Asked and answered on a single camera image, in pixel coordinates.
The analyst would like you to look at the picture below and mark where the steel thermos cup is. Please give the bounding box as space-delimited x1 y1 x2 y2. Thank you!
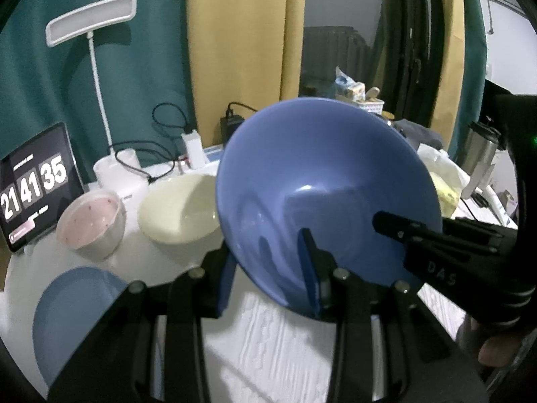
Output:
456 121 500 199

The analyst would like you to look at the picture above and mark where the white storage basket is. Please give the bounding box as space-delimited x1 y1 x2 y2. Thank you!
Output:
335 86 384 116

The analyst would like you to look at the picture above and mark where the white charger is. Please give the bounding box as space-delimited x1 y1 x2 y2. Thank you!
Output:
182 129 206 169

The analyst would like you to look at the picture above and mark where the person right hand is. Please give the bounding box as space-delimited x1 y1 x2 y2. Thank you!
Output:
456 315 523 368

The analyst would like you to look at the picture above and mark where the large blue bowl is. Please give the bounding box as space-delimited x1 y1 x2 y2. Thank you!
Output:
216 97 442 317

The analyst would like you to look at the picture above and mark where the black cable of white charger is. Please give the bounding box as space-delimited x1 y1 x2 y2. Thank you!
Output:
151 102 197 136

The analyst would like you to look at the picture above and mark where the black charger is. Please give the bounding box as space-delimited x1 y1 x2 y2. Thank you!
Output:
220 115 245 146

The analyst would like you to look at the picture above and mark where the white desk lamp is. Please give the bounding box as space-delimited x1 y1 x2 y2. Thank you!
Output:
45 0 148 201

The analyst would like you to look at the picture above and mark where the cream bowl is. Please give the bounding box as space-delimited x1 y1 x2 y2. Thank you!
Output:
137 174 219 245

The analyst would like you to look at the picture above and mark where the white patterned table cloth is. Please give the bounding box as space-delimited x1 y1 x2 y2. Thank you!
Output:
0 163 475 403

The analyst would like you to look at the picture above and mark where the white plastic bag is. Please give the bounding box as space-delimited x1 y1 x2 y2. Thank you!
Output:
417 144 470 197

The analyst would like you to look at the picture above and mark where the blue plate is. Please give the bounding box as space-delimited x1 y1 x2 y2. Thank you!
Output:
32 266 165 389

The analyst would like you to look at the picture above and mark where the yellow curtain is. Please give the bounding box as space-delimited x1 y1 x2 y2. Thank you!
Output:
186 0 306 146

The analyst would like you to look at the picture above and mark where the white power strip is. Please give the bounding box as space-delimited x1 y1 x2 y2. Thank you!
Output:
178 145 224 173

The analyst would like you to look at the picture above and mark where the pink strawberry bowl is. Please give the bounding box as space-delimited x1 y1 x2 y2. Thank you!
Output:
55 188 127 263

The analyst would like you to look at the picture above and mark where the teal curtain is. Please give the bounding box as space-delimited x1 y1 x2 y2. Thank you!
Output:
1 0 196 182

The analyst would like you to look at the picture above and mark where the black lamp cable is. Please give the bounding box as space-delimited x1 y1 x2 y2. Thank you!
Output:
107 139 178 185

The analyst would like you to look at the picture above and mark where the yellow tissue pack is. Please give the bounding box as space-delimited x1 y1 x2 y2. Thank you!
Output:
430 172 462 218

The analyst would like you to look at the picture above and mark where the tablet showing clock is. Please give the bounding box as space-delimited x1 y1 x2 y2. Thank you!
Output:
1 122 84 253

